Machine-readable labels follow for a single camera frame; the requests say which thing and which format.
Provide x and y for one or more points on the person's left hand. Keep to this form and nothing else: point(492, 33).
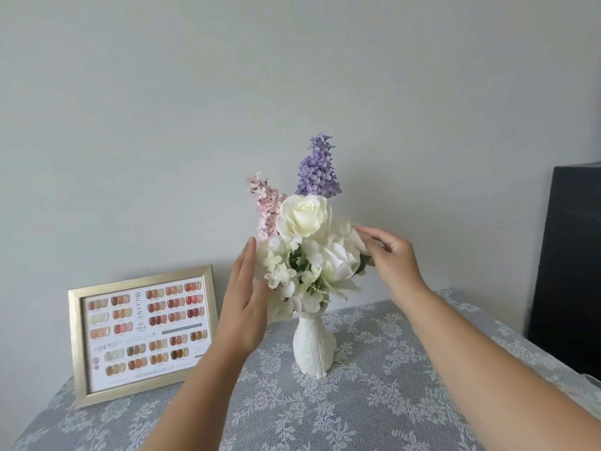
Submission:
point(244, 314)

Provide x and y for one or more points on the person's right hand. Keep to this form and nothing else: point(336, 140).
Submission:
point(394, 267)

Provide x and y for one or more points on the white cat-shaped vase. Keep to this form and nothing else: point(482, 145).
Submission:
point(313, 345)

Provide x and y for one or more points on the gold framed nail colour chart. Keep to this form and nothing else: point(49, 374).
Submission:
point(141, 324)

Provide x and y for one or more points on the pink lilac flower stem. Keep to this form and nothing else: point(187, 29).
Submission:
point(267, 201)

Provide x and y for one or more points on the person's left forearm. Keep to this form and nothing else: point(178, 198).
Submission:
point(192, 403)

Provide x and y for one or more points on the person's right forearm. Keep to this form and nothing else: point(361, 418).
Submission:
point(497, 371)

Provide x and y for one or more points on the white lace tablecloth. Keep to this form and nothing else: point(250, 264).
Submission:
point(385, 361)

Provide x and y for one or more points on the black shelf unit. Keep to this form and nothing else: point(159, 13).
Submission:
point(570, 258)

